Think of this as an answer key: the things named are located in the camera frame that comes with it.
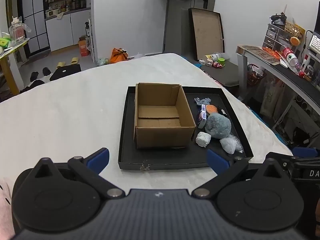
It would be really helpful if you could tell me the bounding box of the black shallow tray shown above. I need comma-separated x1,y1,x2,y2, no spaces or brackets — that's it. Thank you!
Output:
117,86,254,170

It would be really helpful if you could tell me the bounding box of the plastic bottle red label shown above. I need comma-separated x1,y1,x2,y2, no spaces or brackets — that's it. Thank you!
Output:
280,44,304,77

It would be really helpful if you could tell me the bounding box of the beige tote bag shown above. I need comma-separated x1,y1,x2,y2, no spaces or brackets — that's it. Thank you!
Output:
260,77,285,118

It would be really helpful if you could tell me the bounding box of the orange bag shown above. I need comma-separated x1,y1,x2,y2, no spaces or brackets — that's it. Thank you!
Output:
110,48,129,64

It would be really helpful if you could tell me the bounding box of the clear plastic bag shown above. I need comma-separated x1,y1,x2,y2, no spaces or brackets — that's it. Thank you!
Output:
219,135,243,153

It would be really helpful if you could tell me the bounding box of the computer monitor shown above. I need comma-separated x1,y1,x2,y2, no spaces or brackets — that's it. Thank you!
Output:
306,31,320,55

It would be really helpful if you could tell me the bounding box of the small grey whale plush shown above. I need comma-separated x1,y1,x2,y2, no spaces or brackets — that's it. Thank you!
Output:
194,97,212,106

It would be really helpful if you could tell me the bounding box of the pink patterned cloth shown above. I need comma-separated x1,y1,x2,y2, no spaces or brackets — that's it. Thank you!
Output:
0,177,16,240

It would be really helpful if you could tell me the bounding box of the dark floor mat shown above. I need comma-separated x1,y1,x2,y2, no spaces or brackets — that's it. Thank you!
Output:
204,60,240,88

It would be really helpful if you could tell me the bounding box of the yellow wicker basket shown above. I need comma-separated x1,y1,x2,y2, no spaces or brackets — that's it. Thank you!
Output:
285,20,306,40

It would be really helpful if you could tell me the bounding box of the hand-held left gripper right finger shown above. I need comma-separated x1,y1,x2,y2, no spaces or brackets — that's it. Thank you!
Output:
192,149,290,198

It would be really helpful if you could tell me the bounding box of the brown cardboard box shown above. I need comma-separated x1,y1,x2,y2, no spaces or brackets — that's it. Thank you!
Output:
134,82,197,149

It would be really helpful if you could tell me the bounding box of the blue tissue pack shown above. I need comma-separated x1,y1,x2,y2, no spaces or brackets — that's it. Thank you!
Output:
197,104,208,129

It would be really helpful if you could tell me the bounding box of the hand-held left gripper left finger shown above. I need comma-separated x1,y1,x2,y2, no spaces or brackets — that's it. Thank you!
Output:
32,147,125,200

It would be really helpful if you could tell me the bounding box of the large grey plush toy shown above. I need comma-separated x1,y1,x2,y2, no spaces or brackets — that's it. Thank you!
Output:
205,113,232,139

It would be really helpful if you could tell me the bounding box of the orange cardboard carton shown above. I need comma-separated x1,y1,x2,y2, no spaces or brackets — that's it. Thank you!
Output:
78,37,90,57

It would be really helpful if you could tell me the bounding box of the grey drawer organizer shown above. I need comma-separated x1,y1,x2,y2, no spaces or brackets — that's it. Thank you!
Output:
263,24,293,52

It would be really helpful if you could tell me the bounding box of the metal stand pole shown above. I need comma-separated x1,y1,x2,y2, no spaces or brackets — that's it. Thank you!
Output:
163,0,171,54

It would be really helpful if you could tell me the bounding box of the brown board black framed tray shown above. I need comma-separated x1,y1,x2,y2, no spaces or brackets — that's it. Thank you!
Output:
188,7,225,60

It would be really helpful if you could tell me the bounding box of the red basket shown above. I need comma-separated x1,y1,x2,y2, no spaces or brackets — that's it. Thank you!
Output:
247,64,267,84

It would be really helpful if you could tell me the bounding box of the black top desk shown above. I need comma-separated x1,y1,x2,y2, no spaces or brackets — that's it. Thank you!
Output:
236,45,320,98

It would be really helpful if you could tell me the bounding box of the black grid sliding door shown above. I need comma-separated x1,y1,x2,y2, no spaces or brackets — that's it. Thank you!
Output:
19,0,50,55

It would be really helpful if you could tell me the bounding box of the yellow legged table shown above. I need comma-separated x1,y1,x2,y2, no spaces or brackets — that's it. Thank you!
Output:
0,39,30,95

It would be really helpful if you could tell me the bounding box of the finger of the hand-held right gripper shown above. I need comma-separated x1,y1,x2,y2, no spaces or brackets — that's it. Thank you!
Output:
265,147,319,166

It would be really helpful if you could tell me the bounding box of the dark ship model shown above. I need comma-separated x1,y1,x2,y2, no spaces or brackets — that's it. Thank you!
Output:
270,11,288,25

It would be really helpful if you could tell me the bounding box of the glass bottle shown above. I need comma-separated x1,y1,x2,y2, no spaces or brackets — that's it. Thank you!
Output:
9,16,30,45

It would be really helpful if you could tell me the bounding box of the white shelf rack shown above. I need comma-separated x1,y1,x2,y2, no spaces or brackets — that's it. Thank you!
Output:
86,12,97,63

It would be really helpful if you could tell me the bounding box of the white kitchen cabinet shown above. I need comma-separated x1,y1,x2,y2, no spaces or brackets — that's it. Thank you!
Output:
45,7,92,53

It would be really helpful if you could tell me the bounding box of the black and white cloth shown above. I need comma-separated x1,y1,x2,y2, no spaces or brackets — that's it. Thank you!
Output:
20,76,53,93

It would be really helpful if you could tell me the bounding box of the panda figure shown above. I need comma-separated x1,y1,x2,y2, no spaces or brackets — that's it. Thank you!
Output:
304,64,315,80

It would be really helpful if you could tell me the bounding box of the white ball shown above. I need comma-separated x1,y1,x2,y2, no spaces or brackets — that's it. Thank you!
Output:
196,131,212,147

